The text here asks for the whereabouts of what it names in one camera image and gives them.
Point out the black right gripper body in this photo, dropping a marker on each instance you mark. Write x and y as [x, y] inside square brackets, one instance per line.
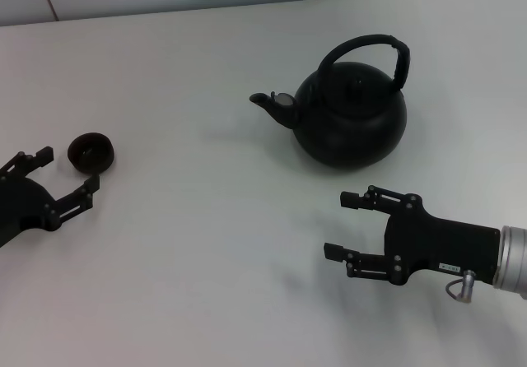
[444, 245]

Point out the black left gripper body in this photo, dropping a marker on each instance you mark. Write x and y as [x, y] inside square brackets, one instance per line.
[24, 206]

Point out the black cast iron teapot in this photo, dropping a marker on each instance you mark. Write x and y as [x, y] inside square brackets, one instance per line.
[350, 136]

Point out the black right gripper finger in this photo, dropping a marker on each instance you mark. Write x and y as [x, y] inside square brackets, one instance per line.
[370, 266]
[383, 202]

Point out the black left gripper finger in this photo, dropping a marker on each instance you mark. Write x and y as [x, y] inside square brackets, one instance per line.
[24, 159]
[78, 202]

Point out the dark brown round teacup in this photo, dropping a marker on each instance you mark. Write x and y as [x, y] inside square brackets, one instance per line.
[88, 157]

